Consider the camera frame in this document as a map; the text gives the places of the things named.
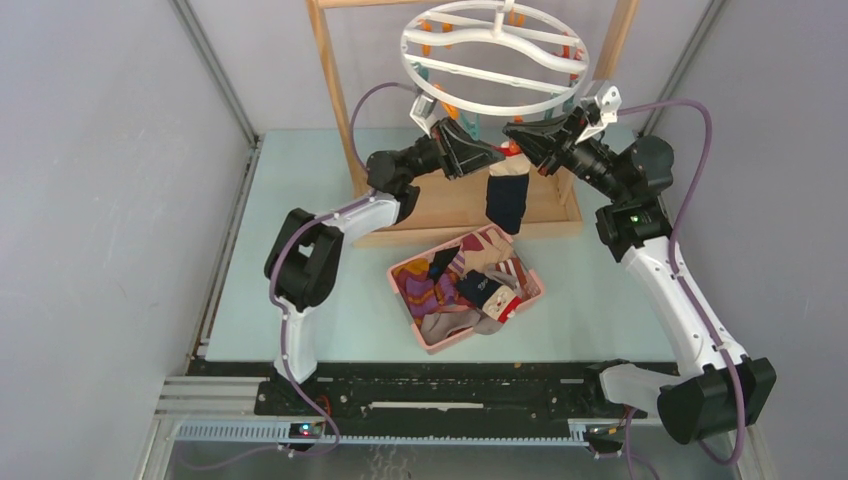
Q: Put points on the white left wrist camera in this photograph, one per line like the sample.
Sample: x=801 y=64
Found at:
x=422 y=112

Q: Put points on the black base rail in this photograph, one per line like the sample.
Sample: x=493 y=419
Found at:
x=521 y=401

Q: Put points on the pink plastic basket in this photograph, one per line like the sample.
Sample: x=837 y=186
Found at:
x=439 y=258

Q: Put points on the wooden hanger stand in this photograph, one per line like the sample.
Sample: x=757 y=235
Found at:
x=446 y=208

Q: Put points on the beige red striped sock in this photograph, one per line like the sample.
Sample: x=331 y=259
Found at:
x=489 y=250

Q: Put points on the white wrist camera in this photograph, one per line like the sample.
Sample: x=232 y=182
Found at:
x=600 y=108
x=422 y=112

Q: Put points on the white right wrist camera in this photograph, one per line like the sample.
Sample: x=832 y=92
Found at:
x=600 y=108

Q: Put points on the grey sock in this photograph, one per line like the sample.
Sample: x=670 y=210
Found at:
x=439 y=326

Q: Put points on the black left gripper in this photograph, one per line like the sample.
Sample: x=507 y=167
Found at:
x=456 y=153

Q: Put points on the teal clothespin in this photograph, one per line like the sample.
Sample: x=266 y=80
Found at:
x=471 y=123

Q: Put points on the white round clip hanger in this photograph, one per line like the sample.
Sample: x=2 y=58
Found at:
x=494 y=58

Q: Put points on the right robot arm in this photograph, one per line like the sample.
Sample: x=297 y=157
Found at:
x=717 y=387

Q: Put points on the navy santa sock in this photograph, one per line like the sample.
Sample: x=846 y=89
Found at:
x=507 y=189
x=496 y=294

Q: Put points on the purple striped sock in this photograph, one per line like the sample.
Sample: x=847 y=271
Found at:
x=423 y=295

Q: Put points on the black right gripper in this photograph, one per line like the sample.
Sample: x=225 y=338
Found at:
x=546 y=141

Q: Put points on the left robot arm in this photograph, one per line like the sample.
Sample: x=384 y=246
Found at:
x=304 y=260

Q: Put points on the orange clothespin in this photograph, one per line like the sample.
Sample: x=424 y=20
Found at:
x=452 y=111

